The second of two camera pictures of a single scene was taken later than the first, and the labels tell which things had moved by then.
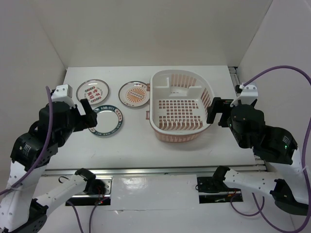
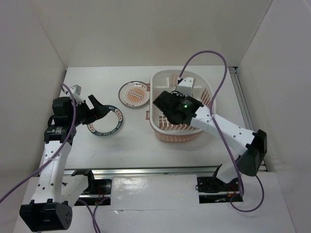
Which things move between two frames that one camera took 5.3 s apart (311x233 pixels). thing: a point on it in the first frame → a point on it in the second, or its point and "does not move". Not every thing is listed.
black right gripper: [218, 105] → [178, 97]
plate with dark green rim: [110, 119] does not move
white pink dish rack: [178, 104] does not move
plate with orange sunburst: [133, 94] does not move
